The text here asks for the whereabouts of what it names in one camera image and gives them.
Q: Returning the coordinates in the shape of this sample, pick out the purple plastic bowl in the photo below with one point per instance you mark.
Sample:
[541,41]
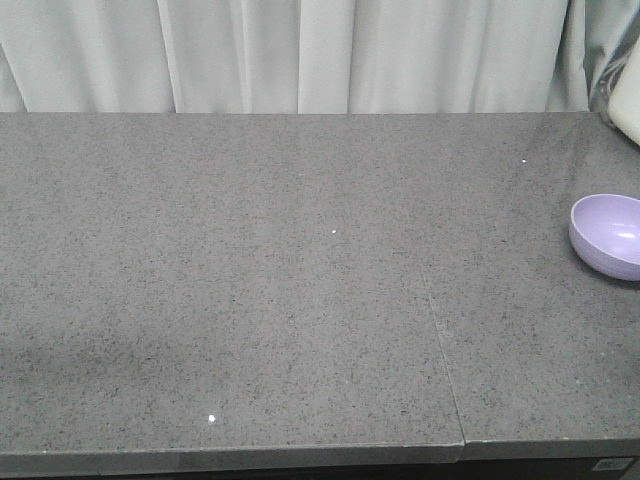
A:
[604,233]

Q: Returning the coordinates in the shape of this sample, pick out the white curtain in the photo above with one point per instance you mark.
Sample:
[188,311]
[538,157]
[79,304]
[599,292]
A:
[308,57]

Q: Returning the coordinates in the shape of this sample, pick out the white blender appliance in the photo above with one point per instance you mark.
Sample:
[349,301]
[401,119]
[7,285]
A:
[624,101]

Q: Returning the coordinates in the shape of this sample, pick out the black disinfection cabinet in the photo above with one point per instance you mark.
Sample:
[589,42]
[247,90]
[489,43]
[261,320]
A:
[560,468]

